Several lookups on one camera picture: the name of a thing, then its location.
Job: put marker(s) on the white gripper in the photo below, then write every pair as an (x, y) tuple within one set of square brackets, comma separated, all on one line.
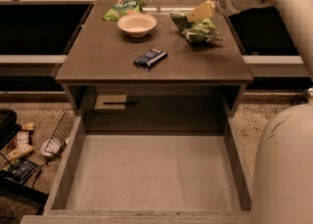
[(222, 5)]

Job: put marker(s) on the green jalapeno chip bag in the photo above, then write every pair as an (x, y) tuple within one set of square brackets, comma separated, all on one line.
[(196, 32)]

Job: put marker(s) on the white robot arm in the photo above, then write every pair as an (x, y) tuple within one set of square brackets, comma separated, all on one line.
[(282, 183)]

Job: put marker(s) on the light green snack bag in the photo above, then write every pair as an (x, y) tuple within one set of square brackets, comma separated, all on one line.
[(123, 8)]

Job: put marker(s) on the grey counter cabinet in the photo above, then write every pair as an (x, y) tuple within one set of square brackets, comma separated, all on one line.
[(156, 83)]

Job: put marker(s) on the grey open drawer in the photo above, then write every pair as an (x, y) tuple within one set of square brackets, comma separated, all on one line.
[(149, 179)]

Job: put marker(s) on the white paper bowl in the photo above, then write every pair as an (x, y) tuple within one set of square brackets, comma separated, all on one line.
[(137, 25)]

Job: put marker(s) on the dark blue snack packet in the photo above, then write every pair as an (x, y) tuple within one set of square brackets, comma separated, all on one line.
[(150, 58)]

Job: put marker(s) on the white round disc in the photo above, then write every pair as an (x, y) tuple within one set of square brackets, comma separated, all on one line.
[(50, 148)]

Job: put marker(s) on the cream snack wrapper on floor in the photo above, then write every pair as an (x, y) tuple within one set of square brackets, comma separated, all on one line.
[(20, 145)]

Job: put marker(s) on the black bin left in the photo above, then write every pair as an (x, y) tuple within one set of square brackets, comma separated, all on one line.
[(8, 126)]

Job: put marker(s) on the dark blue packet on floor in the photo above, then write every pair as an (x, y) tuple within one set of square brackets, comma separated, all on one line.
[(19, 170)]

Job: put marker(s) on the black wire basket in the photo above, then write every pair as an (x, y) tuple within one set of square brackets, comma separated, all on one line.
[(63, 128)]

